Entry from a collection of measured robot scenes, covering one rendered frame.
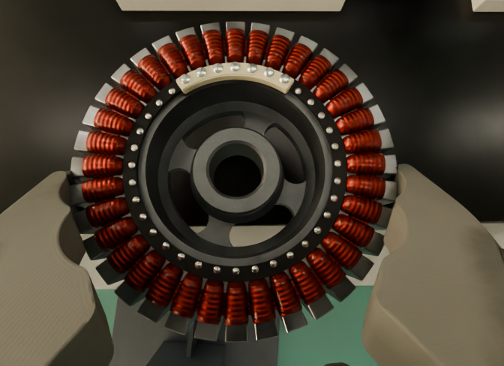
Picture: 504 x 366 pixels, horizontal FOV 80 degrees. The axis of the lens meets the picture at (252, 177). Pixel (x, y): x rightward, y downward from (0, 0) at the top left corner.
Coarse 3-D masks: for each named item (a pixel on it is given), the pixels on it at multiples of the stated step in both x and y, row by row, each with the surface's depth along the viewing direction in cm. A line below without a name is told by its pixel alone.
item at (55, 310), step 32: (32, 192) 9; (64, 192) 10; (0, 224) 8; (32, 224) 8; (64, 224) 8; (0, 256) 7; (32, 256) 7; (64, 256) 7; (0, 288) 6; (32, 288) 6; (64, 288) 6; (0, 320) 6; (32, 320) 6; (64, 320) 6; (96, 320) 6; (0, 352) 5; (32, 352) 5; (64, 352) 5; (96, 352) 6
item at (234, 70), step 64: (192, 64) 11; (256, 64) 11; (320, 64) 11; (128, 128) 10; (192, 128) 13; (256, 128) 13; (320, 128) 11; (128, 192) 10; (256, 192) 11; (320, 192) 11; (384, 192) 10; (128, 256) 9; (192, 256) 10; (256, 256) 10; (320, 256) 9; (192, 320) 10; (256, 320) 9
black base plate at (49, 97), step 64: (0, 0) 21; (64, 0) 21; (384, 0) 21; (448, 0) 21; (0, 64) 20; (64, 64) 20; (128, 64) 20; (384, 64) 20; (448, 64) 20; (0, 128) 19; (64, 128) 19; (384, 128) 20; (448, 128) 20; (0, 192) 18; (192, 192) 19; (448, 192) 19
